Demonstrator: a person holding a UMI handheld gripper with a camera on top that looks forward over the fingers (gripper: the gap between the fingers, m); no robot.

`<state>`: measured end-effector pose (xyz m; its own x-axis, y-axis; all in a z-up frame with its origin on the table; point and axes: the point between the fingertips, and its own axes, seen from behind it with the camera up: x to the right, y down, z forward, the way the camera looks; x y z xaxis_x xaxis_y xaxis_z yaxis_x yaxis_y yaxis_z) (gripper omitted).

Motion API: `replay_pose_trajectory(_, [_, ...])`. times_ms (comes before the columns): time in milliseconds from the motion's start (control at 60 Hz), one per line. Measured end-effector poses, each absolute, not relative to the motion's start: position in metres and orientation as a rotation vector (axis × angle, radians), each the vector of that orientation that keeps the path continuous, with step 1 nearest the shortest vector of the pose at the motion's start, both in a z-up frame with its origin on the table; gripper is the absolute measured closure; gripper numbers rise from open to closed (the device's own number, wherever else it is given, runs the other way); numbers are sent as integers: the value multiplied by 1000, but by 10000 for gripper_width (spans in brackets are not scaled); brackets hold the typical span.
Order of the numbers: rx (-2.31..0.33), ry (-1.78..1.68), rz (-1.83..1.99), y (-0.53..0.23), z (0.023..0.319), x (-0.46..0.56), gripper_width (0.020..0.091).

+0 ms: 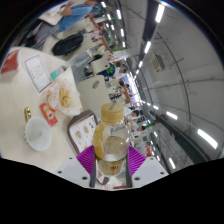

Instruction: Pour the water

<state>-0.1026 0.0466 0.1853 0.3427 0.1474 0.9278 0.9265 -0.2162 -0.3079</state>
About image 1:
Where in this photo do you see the group of ceiling lights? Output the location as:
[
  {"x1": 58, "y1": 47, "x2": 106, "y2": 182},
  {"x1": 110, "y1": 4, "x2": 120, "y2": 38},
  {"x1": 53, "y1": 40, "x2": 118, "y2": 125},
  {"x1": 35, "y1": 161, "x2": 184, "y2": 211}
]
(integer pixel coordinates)
[{"x1": 99, "y1": 1, "x2": 219, "y2": 171}]

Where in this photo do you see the small clear teal-capped bottle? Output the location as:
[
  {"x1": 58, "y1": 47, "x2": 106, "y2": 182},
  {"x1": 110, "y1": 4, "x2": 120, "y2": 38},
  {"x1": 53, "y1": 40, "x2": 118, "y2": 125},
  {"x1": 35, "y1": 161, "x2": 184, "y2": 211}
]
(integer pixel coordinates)
[{"x1": 49, "y1": 64, "x2": 69, "y2": 80}]

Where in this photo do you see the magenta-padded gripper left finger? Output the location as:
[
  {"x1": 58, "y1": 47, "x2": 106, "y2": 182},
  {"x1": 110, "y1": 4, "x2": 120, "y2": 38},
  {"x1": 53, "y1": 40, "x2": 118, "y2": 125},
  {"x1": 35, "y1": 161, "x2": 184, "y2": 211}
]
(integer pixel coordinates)
[{"x1": 54, "y1": 145, "x2": 98, "y2": 189}]

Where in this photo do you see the clear bottle with tan cap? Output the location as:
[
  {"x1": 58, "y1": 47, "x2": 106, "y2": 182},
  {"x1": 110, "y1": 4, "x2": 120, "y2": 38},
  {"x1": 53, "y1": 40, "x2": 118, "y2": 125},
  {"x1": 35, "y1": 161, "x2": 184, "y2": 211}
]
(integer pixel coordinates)
[{"x1": 92, "y1": 102, "x2": 131, "y2": 178}]

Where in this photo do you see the dark brown serving tray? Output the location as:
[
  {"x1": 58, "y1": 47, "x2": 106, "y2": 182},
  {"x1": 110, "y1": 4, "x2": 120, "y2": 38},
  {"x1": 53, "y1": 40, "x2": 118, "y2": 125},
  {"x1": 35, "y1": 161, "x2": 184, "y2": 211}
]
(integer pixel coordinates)
[{"x1": 67, "y1": 109, "x2": 101, "y2": 155}]

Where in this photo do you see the beige dark-edged table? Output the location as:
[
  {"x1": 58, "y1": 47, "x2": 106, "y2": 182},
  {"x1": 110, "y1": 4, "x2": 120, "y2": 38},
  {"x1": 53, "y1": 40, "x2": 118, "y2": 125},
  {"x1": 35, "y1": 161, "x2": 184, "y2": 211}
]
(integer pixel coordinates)
[{"x1": 38, "y1": 3, "x2": 73, "y2": 27}]

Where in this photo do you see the clear food bag with snack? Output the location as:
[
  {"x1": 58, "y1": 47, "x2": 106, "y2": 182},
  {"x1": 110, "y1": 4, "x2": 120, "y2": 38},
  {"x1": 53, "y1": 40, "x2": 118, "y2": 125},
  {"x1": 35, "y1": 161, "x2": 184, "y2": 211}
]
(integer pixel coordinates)
[{"x1": 46, "y1": 78, "x2": 84, "y2": 117}]

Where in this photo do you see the red carton box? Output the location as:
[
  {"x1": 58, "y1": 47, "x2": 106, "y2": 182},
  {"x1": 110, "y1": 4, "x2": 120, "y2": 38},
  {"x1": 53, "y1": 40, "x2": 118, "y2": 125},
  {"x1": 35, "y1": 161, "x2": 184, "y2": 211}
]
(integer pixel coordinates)
[{"x1": 0, "y1": 49, "x2": 21, "y2": 75}]

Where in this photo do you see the beige chair with round hole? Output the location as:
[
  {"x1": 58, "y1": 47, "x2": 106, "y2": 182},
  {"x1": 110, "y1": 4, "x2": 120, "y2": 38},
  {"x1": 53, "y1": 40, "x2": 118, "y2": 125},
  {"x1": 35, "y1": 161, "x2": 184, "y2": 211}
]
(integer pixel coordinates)
[{"x1": 75, "y1": 74, "x2": 113, "y2": 123}]

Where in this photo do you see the ceiling air conditioner unit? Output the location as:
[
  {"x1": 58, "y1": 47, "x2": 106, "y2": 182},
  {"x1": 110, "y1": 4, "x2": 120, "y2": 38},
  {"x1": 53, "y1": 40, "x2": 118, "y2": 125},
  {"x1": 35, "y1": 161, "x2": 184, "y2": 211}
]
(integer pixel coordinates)
[{"x1": 150, "y1": 54, "x2": 167, "y2": 74}]

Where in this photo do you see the group of beige chairs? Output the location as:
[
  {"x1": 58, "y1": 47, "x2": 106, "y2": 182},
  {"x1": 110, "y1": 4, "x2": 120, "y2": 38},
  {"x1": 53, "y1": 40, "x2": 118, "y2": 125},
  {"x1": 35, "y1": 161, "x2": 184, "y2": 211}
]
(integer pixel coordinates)
[{"x1": 84, "y1": 43, "x2": 134, "y2": 101}]

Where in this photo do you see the printed paper tray liner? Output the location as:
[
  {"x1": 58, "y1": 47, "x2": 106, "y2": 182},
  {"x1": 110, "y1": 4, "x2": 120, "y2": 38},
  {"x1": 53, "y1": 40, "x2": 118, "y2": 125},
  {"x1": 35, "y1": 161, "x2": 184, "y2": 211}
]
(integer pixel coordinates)
[{"x1": 70, "y1": 114, "x2": 99, "y2": 153}]

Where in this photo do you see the red sauce packet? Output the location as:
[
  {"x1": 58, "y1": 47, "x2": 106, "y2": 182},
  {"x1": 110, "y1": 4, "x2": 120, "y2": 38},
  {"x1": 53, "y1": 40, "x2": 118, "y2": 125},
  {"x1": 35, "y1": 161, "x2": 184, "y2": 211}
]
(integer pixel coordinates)
[{"x1": 39, "y1": 102, "x2": 59, "y2": 128}]

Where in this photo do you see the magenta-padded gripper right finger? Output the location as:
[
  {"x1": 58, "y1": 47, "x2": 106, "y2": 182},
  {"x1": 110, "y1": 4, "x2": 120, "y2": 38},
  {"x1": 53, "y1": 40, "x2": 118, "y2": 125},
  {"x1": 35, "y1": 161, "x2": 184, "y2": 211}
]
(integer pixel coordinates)
[{"x1": 125, "y1": 145, "x2": 169, "y2": 189}]

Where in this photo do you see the white printed card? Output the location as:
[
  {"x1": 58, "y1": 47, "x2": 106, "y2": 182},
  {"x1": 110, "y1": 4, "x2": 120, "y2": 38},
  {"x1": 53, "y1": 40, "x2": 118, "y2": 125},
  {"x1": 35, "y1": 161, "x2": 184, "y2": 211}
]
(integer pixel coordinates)
[{"x1": 23, "y1": 54, "x2": 53, "y2": 94}]

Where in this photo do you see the black backpack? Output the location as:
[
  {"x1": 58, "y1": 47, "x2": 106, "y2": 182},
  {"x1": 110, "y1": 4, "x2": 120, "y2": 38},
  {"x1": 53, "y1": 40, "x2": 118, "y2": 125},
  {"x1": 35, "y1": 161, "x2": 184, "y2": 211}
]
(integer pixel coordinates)
[{"x1": 51, "y1": 33, "x2": 85, "y2": 57}]

